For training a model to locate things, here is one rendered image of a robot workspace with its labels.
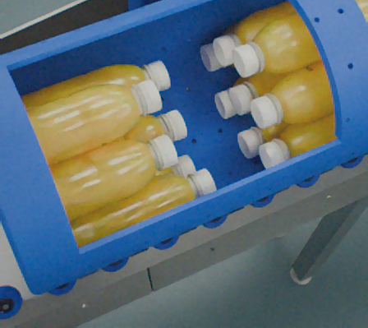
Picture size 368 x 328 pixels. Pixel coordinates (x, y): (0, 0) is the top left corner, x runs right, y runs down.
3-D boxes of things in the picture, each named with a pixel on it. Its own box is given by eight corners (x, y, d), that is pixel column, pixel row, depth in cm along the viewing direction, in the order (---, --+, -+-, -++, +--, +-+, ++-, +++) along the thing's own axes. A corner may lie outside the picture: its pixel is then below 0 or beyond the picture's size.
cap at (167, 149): (166, 175, 91) (180, 169, 91) (160, 150, 89) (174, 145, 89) (154, 158, 94) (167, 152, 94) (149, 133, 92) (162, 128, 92)
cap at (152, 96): (136, 80, 88) (150, 75, 89) (134, 90, 92) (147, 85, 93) (149, 109, 88) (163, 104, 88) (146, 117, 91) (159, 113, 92)
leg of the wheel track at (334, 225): (315, 279, 200) (384, 191, 144) (296, 288, 198) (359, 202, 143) (305, 260, 202) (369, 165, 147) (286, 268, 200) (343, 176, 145)
